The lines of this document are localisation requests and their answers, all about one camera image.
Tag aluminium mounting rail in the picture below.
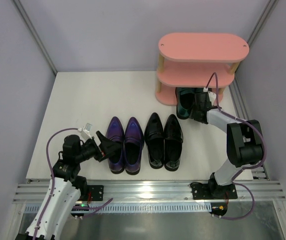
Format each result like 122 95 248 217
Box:
13 180 286 204

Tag green metallic shoe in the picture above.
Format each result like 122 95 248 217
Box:
175 87 195 120

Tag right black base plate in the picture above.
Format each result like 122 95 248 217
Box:
190 182 238 200

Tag pink three-tier shoe shelf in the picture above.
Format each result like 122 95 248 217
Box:
155 32 250 106

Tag left aluminium frame post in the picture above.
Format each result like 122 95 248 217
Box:
11 0 58 76

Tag purple cable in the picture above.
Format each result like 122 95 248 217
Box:
204 72 268 221
31 127 114 238

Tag purple right shoe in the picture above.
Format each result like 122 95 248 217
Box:
124 117 144 175

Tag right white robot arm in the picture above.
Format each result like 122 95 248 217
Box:
190 89 266 200

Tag purple shoe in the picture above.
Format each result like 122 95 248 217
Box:
124 117 144 175
106 116 125 174

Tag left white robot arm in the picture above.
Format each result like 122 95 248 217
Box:
16 130 122 240

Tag aluminium frame post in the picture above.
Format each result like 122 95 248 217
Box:
11 0 58 76
247 0 279 48

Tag purple left shoe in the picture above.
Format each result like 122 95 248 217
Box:
106 116 125 174

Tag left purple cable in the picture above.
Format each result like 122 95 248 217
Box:
31 127 114 238

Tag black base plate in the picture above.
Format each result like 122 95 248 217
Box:
79 185 104 202
190 182 238 200

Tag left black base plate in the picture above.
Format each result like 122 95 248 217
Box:
79 185 104 202

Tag slotted grey cable duct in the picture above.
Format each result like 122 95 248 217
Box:
24 202 212 214

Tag right aluminium frame post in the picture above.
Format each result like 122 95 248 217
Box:
247 0 279 48

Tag black glossy shoe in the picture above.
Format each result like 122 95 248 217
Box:
144 112 164 169
164 114 183 172

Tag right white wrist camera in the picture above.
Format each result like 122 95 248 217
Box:
203 87 219 106

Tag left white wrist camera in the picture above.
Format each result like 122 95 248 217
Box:
77 123 92 141

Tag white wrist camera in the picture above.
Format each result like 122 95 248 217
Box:
203 87 219 106
77 123 92 141

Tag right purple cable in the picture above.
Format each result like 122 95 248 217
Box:
204 72 268 221

